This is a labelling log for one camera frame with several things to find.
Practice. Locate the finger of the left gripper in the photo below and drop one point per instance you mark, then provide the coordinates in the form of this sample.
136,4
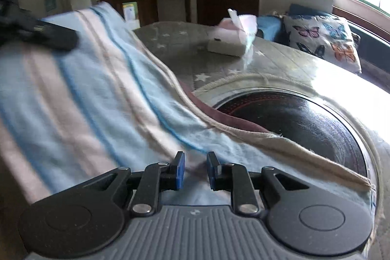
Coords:
19,24

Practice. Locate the blue bench sofa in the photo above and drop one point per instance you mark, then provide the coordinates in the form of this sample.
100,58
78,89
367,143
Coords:
373,51

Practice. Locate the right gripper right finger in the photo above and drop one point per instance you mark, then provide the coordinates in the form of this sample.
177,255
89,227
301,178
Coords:
299,215

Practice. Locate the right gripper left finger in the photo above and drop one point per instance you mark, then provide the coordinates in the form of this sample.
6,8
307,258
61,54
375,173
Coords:
88,217

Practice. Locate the butterfly print pillow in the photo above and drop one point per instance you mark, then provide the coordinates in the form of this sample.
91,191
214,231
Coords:
326,37

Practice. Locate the blue striped knit garment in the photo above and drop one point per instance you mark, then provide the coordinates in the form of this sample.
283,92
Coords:
109,102

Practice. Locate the tissue box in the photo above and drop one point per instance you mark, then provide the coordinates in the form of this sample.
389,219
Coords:
233,36

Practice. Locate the dark round turntable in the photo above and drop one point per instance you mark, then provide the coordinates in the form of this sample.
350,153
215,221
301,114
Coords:
301,120

